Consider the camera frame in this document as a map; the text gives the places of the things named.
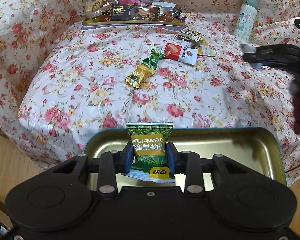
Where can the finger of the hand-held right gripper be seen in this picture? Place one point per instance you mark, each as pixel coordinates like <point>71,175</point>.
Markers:
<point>277,52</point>
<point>275,65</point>

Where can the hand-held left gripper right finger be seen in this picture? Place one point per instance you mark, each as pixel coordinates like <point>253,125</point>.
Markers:
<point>171,160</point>

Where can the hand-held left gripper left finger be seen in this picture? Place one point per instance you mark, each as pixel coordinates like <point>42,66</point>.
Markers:
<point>128,156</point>

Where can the green pea snack packet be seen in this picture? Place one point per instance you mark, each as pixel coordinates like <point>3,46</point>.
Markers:
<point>150,140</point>

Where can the teal rimmed gold tin tray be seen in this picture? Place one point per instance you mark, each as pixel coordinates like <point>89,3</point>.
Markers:
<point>227,147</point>

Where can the yellow black snack packet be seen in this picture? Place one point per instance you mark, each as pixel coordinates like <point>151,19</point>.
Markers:
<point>191,35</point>

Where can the pale green cartoon water bottle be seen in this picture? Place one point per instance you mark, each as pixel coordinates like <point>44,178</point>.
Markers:
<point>246,17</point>

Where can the floral sofa cover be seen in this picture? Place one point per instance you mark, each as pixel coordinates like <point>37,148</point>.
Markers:
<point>77,100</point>

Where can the gold foil candy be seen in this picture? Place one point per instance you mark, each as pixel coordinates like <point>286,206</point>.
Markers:
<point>140,76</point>

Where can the red white snack packet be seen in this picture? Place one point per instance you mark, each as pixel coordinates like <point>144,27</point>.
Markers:
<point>180,52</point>

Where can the purple green foil candy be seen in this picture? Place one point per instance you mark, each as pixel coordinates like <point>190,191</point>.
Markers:
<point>180,14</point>

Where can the silver foil packet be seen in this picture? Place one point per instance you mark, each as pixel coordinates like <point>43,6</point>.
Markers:
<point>165,5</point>

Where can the grey rimmed gold tin tray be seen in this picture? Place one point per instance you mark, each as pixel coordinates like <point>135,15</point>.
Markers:
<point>130,25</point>

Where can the black biscuit packet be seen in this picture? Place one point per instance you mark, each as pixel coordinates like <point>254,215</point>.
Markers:
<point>135,12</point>

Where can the gold patterned pastry packet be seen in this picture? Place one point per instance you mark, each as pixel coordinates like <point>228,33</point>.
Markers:
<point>94,8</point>

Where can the pink snack packet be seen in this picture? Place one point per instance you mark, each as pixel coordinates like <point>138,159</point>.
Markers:
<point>130,2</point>

